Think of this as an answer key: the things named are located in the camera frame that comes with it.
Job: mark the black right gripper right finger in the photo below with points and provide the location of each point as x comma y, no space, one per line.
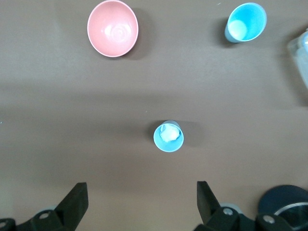
209,209

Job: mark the clear plastic lidded container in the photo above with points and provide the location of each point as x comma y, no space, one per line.
302,62

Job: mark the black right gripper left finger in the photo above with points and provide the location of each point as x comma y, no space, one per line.
72,207

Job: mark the light blue plastic cup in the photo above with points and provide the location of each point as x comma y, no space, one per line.
251,21
168,145

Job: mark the pink bowl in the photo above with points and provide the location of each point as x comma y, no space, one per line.
113,29

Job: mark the brown table cover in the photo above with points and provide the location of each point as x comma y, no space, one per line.
72,120

